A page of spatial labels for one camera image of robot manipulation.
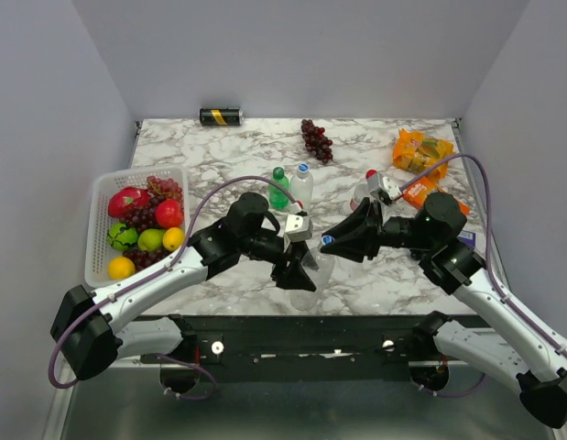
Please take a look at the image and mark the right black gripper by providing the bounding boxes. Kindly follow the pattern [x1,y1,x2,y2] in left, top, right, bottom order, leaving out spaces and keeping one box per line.
[321,196,435,263]

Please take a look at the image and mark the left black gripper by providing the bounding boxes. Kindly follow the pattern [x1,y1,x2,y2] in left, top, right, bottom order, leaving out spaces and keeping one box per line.
[239,230,319,292]

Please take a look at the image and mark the black gold battery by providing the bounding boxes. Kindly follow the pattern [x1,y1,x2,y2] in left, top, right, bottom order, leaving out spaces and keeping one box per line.
[199,108,244,127]

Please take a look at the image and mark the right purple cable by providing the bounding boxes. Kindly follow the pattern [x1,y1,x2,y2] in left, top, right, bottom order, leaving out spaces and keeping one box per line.
[398,153,567,363]

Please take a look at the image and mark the basket grapes bunch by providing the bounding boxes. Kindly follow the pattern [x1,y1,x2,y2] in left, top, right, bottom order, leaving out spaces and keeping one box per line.
[119,176,184,233]
[123,247,170,272]

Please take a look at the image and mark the blue white bottle cap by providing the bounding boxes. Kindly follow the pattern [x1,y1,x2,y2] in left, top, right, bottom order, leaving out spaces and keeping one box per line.
[321,235,334,246]

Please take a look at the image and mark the green watermelon toy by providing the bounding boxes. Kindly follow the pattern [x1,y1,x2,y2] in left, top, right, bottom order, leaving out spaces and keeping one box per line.
[106,222,138,251]

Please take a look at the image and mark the orange fruit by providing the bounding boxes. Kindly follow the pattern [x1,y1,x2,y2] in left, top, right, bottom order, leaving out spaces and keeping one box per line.
[107,256,136,280]

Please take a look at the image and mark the clear bottle blue cap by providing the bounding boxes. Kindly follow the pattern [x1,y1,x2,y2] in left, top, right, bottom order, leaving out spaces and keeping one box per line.
[289,163,314,212]

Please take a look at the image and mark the red dragon fruit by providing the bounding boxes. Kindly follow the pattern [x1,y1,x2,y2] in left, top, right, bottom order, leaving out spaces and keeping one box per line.
[107,186,150,218]

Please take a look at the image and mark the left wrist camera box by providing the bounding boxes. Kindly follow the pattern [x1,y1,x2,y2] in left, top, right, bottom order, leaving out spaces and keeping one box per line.
[284,213,313,243]

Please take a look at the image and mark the yellow lemon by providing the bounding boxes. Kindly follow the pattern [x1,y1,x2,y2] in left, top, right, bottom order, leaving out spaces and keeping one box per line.
[162,227,185,252]

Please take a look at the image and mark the green pear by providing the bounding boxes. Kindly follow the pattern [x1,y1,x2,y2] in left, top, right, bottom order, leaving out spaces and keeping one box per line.
[137,228,165,252]

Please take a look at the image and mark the dark grapes on table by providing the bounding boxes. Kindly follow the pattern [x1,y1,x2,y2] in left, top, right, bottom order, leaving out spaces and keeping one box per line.
[300,119,333,164]

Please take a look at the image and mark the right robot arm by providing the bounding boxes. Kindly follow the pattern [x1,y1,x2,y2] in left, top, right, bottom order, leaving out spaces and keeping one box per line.
[322,192,567,429]

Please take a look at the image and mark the orange razor package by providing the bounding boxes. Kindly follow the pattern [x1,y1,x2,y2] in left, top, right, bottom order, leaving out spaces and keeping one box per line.
[403,177,446,210]

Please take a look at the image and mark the orange snack bag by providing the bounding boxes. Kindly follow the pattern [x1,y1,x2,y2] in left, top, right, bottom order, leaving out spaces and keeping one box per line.
[392,129,454,174]

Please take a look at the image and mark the red apple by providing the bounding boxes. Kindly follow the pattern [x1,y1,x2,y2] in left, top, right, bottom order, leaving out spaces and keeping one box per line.
[155,199,184,229]

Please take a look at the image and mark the basket grapes upper bunch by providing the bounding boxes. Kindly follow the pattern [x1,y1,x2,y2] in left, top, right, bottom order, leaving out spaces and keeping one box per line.
[119,176,184,233]

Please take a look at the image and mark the green plastic bottle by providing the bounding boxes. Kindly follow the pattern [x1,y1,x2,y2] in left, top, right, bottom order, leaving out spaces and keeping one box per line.
[269,167,289,210]

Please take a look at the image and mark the basket grapes lower bunch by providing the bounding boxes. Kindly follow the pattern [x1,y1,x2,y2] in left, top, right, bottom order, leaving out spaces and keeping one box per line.
[123,247,170,272]

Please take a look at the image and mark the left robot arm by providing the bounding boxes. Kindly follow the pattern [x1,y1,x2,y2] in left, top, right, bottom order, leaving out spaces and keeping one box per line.
[50,192,316,380]

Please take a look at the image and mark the purple small box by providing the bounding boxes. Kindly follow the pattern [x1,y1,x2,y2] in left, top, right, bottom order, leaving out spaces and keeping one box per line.
[458,230,476,248]

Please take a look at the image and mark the clear bottle red cap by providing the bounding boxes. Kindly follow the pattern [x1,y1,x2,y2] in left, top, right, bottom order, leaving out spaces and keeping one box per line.
[349,170,377,212]

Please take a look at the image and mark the white plastic basket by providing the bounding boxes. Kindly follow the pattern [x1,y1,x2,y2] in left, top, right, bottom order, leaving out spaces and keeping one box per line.
[84,164,190,288]

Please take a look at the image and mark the black mounting rail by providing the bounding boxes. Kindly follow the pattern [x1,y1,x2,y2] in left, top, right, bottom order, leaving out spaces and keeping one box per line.
[139,313,504,384]

